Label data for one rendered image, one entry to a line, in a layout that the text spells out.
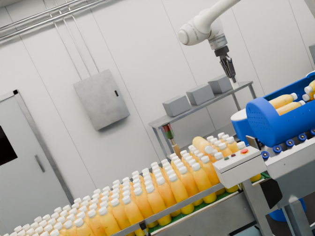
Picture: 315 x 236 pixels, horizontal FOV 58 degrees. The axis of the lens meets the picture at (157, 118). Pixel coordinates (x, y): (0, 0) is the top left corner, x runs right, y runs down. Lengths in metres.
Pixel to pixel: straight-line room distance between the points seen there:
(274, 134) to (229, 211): 0.46
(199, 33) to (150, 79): 3.50
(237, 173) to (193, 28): 0.69
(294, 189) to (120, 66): 3.63
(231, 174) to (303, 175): 0.54
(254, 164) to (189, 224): 0.43
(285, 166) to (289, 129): 0.20
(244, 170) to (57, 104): 3.82
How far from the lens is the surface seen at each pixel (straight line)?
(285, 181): 1.70
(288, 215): 2.00
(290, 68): 6.04
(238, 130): 2.23
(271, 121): 1.57
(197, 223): 1.48
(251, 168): 1.34
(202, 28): 1.41
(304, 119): 1.66
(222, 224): 1.52
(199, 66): 5.14
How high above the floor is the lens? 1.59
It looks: 8 degrees down
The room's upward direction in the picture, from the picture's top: 24 degrees counter-clockwise
